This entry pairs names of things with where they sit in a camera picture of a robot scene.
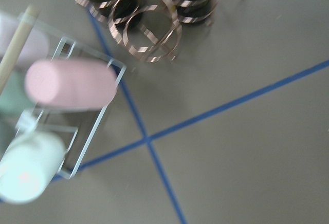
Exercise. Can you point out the grey-green cup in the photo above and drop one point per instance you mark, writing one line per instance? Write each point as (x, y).
(6, 135)

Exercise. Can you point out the white wire cup rack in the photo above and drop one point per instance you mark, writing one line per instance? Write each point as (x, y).
(38, 117)

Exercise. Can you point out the white cup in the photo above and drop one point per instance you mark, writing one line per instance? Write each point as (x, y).
(29, 164)

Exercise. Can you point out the copper wire bottle rack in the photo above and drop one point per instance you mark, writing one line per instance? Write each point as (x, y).
(153, 31)

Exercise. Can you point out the light pink cup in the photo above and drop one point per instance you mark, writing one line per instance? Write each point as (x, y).
(35, 48)

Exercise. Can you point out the wooden rack handle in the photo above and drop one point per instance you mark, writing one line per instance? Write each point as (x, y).
(17, 43)

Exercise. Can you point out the mint green cup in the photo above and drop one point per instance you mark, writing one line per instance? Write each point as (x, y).
(13, 98)

